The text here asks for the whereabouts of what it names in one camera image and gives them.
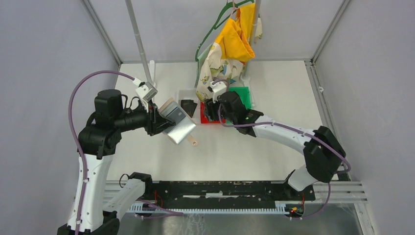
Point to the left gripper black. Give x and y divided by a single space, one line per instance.
155 122

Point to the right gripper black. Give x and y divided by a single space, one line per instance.
219 100

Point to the beige card holder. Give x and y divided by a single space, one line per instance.
183 123

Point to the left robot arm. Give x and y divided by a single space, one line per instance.
97 144

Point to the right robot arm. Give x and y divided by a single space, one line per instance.
322 152

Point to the black card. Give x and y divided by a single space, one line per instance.
189 106

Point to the green plastic bin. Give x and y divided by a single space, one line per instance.
243 93

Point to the red plastic bin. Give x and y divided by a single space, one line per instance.
206 118

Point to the right metal rack pole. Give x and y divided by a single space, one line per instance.
253 30

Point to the metal rack pole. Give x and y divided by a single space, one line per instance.
253 30
139 42

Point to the clear plastic bin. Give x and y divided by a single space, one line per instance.
190 94

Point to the yellow patterned garment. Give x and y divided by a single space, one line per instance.
226 57

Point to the left white rack foot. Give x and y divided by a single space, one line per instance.
152 70

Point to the left metal rack pole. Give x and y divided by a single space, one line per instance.
139 42

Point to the green clothes hanger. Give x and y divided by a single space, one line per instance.
224 14

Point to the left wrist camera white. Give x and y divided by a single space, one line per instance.
145 91

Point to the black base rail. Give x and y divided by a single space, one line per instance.
224 194

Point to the white slotted cable duct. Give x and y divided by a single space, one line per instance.
138 207

